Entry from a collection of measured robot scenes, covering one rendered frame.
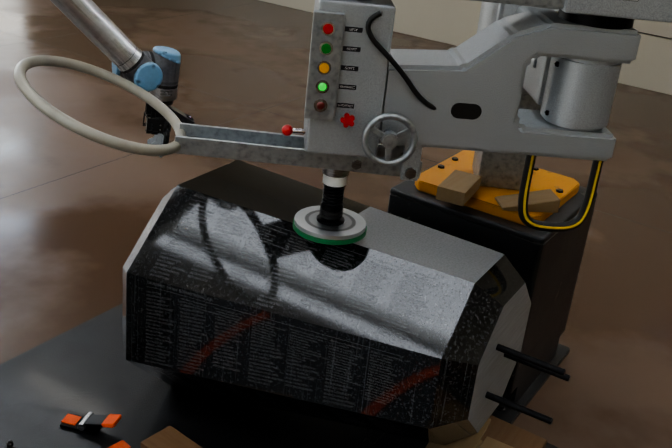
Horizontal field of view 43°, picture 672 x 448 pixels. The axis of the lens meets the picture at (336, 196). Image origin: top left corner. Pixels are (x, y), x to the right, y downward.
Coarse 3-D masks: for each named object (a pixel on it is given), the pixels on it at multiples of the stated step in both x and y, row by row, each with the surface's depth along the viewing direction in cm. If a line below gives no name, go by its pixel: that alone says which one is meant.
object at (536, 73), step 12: (480, 12) 300; (492, 12) 290; (504, 12) 286; (516, 12) 283; (480, 24) 298; (540, 60) 252; (528, 72) 263; (540, 72) 251; (528, 84) 262; (540, 84) 251; (540, 96) 252
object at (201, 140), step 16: (192, 128) 247; (208, 128) 247; (224, 128) 247; (192, 144) 237; (208, 144) 237; (224, 144) 237; (240, 144) 238; (256, 144) 238; (272, 144) 250; (288, 144) 250; (256, 160) 240; (272, 160) 240; (288, 160) 240; (304, 160) 240; (320, 160) 241; (336, 160) 241; (352, 160) 241; (368, 160) 241
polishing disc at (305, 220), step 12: (300, 216) 255; (312, 216) 256; (348, 216) 258; (360, 216) 259; (300, 228) 249; (312, 228) 248; (324, 228) 249; (336, 228) 250; (348, 228) 251; (360, 228) 252
